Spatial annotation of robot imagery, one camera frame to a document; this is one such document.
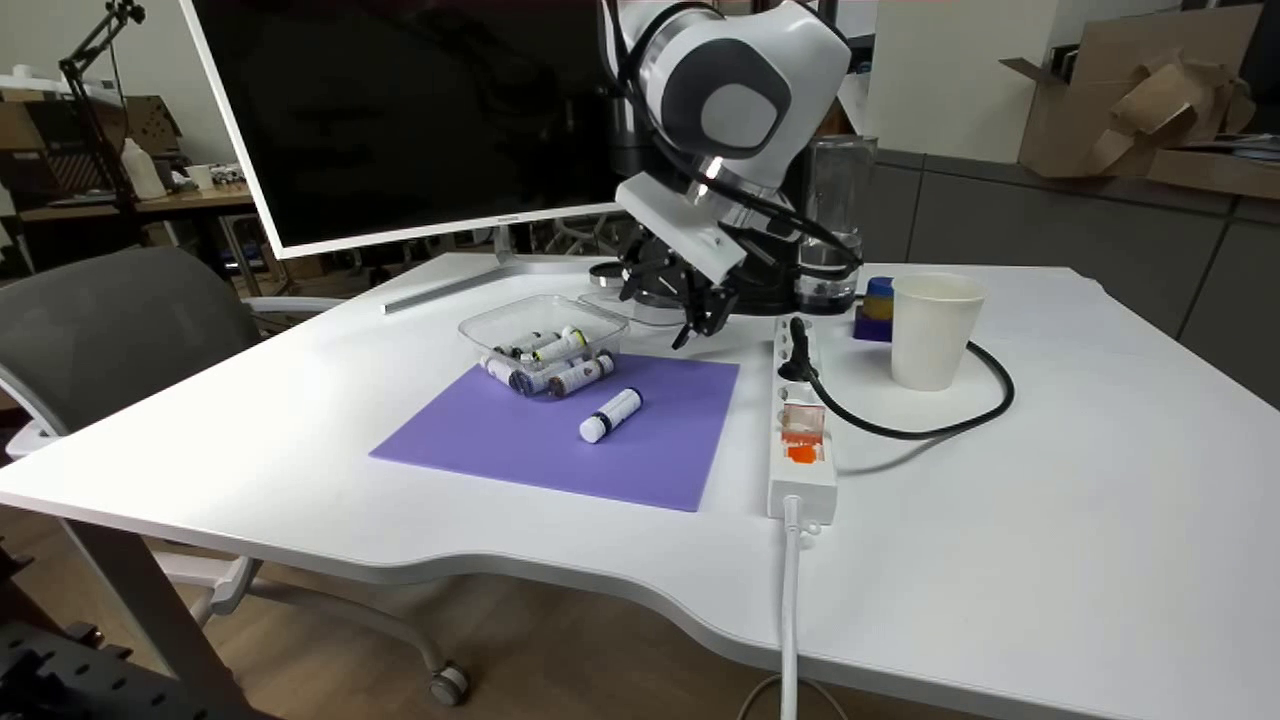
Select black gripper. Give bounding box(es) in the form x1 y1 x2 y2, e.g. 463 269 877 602
619 233 754 352

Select brown cardboard box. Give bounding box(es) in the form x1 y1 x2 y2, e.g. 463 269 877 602
1001 0 1280 208

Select white tube with grey cap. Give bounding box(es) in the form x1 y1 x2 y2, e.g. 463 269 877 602
541 348 619 406

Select white tube with dark cap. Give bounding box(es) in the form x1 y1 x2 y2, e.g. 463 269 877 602
576 386 650 450

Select white tube yellow-green bands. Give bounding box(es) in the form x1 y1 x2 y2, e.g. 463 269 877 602
513 326 594 367

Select purple mat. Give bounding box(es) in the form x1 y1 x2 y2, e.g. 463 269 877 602
367 352 746 515

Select white tube with dark ends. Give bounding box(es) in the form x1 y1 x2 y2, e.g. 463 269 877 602
476 348 541 402

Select white power strip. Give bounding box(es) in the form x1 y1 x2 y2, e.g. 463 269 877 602
768 333 846 542

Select white paper cup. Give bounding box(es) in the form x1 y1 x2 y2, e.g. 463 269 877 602
889 277 990 395

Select white framed monitor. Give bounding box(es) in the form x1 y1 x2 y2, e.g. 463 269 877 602
178 0 632 264

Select white wheeled table leg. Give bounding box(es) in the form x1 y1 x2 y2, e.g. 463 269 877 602
197 557 476 713

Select grey office chair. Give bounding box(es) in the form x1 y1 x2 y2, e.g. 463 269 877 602
0 243 264 465

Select grey table leg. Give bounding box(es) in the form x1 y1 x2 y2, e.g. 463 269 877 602
57 515 262 720

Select black perforated board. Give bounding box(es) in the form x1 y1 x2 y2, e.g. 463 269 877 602
0 531 184 720

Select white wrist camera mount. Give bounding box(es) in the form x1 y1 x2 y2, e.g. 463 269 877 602
613 174 754 288

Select black plug with cable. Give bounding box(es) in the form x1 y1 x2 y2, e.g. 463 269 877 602
777 313 1019 446

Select white power strip cable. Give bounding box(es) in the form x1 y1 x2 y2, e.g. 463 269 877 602
771 492 807 720

